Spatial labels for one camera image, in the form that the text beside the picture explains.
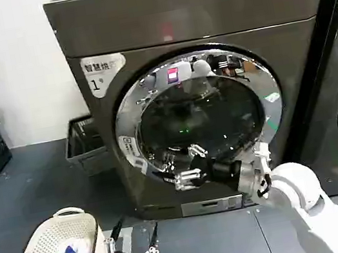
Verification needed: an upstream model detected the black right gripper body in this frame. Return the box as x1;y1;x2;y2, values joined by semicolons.
190;148;247;194

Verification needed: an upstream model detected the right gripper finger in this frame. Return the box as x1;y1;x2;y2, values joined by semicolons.
186;141;210;163
163;166;205;194

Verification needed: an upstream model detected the silver dryer service panel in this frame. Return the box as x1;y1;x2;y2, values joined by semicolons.
180;193;247;219

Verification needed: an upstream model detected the round glass dryer door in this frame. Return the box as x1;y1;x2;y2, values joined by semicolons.
101;31;297;207

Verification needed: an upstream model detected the small white door sticker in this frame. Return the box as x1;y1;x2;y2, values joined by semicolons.
118;132;149;178

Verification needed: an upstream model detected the grey slatted laundry basket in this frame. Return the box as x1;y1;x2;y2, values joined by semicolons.
59;112;116;180

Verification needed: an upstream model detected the white label sticker with print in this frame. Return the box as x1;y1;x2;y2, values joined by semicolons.
79;50;133;102

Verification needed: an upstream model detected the grey dryer with label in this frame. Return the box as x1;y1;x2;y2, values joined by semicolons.
41;0;338;237

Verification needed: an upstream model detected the grey dryer without label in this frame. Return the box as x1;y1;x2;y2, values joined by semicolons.
259;0;338;204

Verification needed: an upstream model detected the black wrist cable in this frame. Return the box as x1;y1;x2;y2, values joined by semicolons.
253;172;274;199

